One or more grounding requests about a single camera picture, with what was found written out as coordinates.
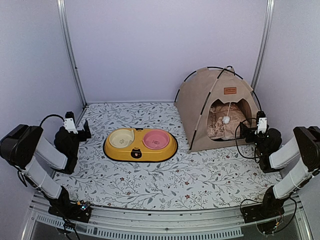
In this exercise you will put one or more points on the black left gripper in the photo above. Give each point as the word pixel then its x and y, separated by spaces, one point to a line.
pixel 83 136

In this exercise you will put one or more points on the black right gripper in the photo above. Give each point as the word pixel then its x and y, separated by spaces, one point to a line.
pixel 244 132

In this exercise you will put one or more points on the brown patterned pillow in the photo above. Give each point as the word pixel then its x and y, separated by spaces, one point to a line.
pixel 216 130

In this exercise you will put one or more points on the cream pet bowl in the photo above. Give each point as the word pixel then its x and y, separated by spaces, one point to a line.
pixel 121 138

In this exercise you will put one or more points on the yellow double bowl holder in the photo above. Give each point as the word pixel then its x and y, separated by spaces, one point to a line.
pixel 137 152

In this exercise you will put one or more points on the beige fabric pet tent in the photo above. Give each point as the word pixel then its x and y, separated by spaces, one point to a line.
pixel 195 127

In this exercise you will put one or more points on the pink pet bowl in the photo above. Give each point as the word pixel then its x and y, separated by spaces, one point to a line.
pixel 156 139

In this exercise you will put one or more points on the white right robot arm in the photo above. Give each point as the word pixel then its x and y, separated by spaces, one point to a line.
pixel 274 156

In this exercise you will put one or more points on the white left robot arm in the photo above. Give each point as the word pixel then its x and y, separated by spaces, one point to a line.
pixel 25 145

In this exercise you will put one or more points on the white pompom toy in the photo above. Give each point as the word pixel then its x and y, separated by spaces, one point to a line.
pixel 226 118

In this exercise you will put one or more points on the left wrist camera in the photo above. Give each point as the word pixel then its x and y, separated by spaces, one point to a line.
pixel 69 123

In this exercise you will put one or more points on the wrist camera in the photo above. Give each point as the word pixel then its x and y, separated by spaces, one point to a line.
pixel 69 123
pixel 261 123

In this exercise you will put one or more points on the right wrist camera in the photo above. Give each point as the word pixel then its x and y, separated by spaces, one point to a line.
pixel 261 123

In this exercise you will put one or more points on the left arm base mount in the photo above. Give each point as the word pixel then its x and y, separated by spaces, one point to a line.
pixel 80 211

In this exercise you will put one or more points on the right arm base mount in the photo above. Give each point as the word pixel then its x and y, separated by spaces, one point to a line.
pixel 258 212

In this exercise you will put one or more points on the front aluminium rail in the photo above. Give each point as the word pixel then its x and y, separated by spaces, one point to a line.
pixel 109 223

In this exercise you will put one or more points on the right metal frame post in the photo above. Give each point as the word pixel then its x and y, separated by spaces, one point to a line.
pixel 267 25

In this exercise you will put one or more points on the metal frame post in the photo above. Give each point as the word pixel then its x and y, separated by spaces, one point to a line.
pixel 267 25
pixel 69 48

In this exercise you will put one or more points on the left metal frame post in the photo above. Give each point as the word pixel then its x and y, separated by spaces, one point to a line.
pixel 69 48

